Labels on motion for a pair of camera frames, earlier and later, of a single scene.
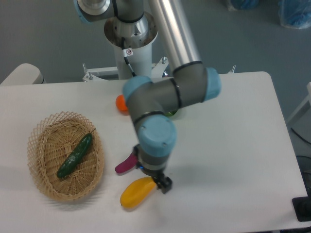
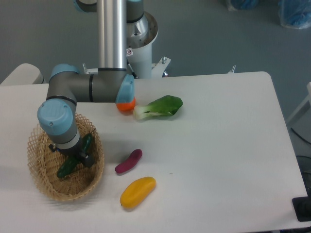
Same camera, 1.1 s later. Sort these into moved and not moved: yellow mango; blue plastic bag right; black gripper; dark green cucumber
Moved: black gripper
Not moved: dark green cucumber; blue plastic bag right; yellow mango
